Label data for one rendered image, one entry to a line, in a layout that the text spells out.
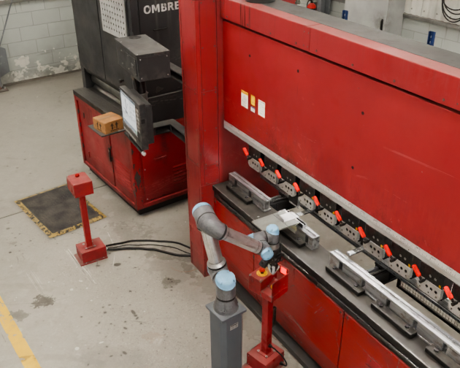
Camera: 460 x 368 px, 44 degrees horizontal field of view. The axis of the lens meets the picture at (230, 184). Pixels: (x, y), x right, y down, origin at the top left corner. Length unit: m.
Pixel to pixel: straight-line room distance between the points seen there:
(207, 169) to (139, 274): 1.19
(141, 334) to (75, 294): 0.75
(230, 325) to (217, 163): 1.46
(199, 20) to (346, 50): 1.30
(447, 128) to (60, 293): 3.43
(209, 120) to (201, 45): 0.57
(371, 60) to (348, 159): 0.59
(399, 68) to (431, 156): 0.43
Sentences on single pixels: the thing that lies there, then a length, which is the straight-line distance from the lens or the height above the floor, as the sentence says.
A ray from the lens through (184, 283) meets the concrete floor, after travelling 4.93.
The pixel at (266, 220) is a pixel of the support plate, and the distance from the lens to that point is 3.86.
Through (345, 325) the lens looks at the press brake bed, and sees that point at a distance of 3.59.
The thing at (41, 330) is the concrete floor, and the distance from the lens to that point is 4.73.
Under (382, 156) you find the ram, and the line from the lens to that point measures 3.04.
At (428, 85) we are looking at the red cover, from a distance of 2.72.
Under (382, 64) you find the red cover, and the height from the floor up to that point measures 2.24.
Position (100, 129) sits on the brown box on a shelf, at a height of 1.02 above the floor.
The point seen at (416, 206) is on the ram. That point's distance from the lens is 2.96.
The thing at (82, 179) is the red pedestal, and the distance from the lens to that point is 4.93.
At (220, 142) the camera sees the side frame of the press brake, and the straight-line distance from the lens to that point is 4.40.
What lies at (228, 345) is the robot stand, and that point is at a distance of 3.59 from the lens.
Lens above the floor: 3.08
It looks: 29 degrees down
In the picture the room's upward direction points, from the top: straight up
